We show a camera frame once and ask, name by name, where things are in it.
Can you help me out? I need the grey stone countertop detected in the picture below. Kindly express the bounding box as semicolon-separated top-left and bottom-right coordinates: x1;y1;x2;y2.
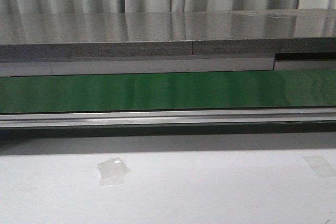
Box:
0;8;336;77

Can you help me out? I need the green conveyor belt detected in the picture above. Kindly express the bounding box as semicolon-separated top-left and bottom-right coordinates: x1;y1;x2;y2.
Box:
1;69;335;114

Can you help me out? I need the flat clear tape strip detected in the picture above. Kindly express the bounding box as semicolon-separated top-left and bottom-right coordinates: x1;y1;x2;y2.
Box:
302;156;335;178

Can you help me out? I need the crumpled clear tape piece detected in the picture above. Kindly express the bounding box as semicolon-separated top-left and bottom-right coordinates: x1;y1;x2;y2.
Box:
97;157;131;186

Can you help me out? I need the aluminium conveyor frame rail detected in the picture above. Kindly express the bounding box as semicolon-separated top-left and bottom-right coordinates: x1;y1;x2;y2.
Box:
1;107;335;129

